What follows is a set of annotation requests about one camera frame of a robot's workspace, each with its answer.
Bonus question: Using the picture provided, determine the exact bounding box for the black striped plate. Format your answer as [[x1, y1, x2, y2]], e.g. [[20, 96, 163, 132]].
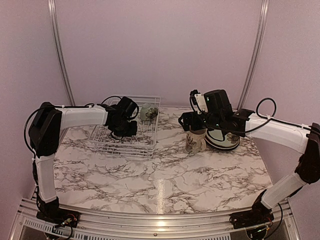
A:
[[205, 140, 240, 152]]

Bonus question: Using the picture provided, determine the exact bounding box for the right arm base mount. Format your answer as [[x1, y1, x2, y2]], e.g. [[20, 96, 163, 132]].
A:
[[229, 209, 274, 240]]

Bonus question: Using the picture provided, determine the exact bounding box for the right aluminium frame post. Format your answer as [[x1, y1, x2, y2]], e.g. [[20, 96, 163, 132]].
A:
[[237, 0, 270, 109]]

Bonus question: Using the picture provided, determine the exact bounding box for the green floral plate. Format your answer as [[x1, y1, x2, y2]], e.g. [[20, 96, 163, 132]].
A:
[[205, 130, 240, 150]]

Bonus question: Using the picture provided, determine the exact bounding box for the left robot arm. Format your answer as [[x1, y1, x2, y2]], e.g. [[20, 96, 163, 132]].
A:
[[23, 96, 139, 223]]

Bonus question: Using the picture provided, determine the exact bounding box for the left aluminium frame post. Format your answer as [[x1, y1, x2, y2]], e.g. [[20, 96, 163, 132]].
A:
[[48, 0, 76, 106]]

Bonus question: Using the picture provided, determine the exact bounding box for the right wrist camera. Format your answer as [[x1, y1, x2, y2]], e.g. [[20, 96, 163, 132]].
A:
[[190, 89, 208, 114]]

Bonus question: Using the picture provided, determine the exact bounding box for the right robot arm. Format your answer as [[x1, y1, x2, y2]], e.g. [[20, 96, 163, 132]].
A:
[[178, 89, 320, 225]]

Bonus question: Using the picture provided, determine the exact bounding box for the white wire dish rack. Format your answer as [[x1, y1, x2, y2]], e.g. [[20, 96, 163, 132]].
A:
[[89, 95, 161, 158]]

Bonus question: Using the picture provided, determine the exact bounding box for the front aluminium rail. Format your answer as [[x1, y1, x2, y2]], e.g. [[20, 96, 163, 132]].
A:
[[14, 203, 301, 240]]

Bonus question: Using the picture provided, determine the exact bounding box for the aluminium frame post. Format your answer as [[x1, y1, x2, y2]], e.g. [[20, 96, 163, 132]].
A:
[[48, 0, 76, 106], [237, 0, 270, 109]]

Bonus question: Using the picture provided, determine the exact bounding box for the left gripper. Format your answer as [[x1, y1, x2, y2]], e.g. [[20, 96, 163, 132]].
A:
[[112, 118, 137, 137]]

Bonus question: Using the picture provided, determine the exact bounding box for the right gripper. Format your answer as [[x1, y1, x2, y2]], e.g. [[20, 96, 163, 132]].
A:
[[178, 110, 223, 132]]

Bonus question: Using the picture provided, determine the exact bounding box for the red floral plate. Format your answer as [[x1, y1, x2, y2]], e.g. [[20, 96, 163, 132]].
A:
[[205, 137, 240, 151]]

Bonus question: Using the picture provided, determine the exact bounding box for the green floral bowl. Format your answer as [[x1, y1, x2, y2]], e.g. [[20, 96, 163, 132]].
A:
[[139, 102, 159, 121]]

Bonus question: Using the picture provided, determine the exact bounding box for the floral ceramic mug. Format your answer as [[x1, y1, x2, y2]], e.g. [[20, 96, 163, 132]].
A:
[[185, 129, 207, 154]]

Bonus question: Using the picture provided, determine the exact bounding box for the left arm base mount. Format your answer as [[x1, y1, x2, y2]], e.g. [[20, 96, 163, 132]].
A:
[[36, 207, 80, 240]]

